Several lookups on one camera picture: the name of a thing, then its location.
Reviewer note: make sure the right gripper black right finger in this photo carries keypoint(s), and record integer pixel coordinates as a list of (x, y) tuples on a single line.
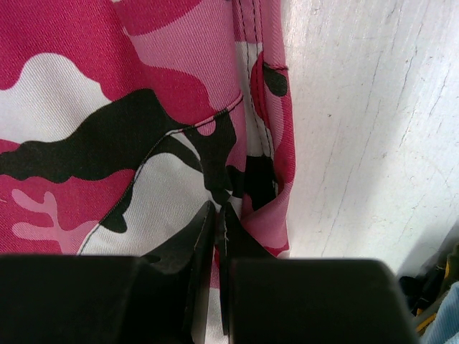
[(265, 299)]

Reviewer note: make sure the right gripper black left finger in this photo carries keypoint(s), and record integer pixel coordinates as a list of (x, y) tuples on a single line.
[(161, 297)]

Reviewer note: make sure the pink camouflage trousers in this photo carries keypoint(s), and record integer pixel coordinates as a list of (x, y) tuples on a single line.
[(120, 119)]

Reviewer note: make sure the olive folded trousers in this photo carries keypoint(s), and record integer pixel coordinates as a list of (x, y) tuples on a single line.
[(425, 293)]

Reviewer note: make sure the newspaper print folded trousers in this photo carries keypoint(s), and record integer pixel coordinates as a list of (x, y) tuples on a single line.
[(444, 328)]

